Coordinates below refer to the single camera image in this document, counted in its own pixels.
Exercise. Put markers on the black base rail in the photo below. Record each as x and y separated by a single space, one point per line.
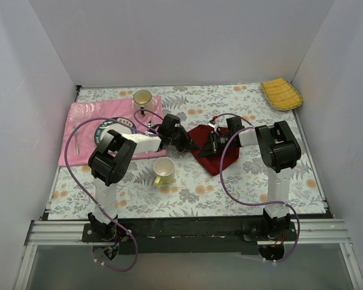
224 234

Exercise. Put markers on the aluminium frame rail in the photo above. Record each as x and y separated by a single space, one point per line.
321 257

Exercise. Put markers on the pink placemat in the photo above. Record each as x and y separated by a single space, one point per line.
80 112

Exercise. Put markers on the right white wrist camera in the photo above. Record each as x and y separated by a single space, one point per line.
213 124

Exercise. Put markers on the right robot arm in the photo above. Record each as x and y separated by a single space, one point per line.
279 151

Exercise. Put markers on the dark red cloth napkin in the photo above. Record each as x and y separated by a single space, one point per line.
211 164

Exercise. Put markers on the silver fork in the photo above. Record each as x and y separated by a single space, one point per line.
76 144

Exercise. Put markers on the white mug black handle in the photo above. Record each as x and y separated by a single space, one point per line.
142 101

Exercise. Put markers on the yellow bamboo tray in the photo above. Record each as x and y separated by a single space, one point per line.
281 94

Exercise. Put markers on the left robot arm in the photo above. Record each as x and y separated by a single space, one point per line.
110 161

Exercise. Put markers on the yellow mug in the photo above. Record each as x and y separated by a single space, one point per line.
164 169

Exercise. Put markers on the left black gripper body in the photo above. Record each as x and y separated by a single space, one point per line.
178 139

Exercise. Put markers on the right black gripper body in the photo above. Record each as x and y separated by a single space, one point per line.
213 144

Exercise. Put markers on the white plate blue rim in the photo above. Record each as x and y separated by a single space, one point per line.
125 126

